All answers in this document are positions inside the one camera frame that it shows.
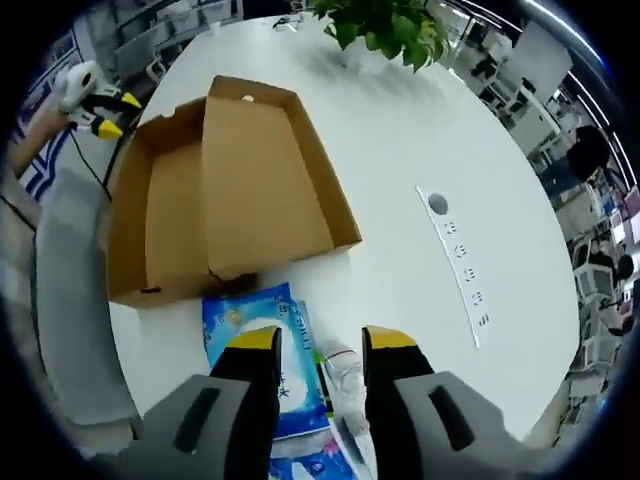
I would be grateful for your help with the blue wet wipes pack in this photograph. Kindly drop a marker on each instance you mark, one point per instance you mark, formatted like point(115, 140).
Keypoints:
point(300, 380)

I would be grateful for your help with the brown cardboard shoe box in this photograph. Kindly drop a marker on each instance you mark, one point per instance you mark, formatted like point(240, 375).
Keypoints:
point(260, 190)

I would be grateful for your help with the clear spray bottle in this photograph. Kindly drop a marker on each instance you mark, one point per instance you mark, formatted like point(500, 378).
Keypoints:
point(347, 385)

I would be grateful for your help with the white table socket panel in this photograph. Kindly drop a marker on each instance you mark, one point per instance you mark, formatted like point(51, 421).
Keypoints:
point(457, 260)

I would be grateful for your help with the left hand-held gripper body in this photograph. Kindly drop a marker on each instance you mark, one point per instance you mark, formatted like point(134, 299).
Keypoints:
point(77, 85)

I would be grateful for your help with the blue floral soft tissue pack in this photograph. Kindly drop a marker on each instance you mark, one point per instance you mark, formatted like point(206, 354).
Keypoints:
point(310, 460)

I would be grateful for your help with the blue white wall poster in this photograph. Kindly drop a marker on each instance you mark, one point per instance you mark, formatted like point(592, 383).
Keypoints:
point(50, 182)

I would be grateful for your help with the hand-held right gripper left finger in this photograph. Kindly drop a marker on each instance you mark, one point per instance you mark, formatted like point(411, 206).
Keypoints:
point(215, 415)

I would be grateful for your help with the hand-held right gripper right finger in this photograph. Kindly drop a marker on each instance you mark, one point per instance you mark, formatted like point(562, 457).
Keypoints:
point(440, 415)

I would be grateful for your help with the green plant in white pot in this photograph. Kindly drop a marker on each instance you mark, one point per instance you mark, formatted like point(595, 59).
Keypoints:
point(390, 25)

